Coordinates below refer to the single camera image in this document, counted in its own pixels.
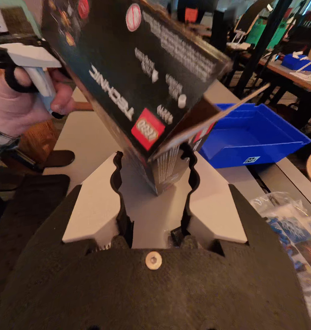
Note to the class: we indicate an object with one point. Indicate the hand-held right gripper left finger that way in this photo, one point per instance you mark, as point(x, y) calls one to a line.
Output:
point(93, 206)

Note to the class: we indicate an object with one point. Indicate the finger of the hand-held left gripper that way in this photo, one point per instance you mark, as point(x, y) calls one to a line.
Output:
point(34, 56)

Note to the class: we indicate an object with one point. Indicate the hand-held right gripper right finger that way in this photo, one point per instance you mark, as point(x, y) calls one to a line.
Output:
point(217, 206)

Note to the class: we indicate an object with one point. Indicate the dark toy truck box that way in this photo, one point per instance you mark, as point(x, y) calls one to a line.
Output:
point(106, 64)

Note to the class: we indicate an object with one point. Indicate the grey desk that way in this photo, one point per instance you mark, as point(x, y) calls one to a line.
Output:
point(93, 134)

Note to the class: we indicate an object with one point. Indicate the person's left hand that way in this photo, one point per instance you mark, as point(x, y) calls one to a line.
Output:
point(11, 110)

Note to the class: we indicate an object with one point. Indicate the person's black shoe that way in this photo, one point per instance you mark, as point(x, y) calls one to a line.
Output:
point(60, 157)

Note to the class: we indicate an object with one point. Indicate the black dotted mat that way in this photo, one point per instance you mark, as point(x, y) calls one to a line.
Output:
point(29, 206)

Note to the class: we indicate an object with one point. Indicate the blue storage bin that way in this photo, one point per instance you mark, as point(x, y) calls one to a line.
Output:
point(248, 134)

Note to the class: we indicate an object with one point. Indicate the clear bag with printed booklet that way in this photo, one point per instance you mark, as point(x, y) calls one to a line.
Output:
point(294, 232)

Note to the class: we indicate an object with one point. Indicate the background wooden table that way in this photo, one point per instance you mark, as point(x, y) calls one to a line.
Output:
point(294, 77)

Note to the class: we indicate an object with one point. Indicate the small blue bin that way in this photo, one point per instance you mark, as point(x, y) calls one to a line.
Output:
point(297, 61)

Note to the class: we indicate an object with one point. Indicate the black metal pole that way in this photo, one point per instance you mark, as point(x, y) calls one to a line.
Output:
point(263, 46)

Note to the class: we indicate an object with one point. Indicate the green plastic container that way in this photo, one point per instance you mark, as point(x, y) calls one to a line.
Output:
point(263, 31)

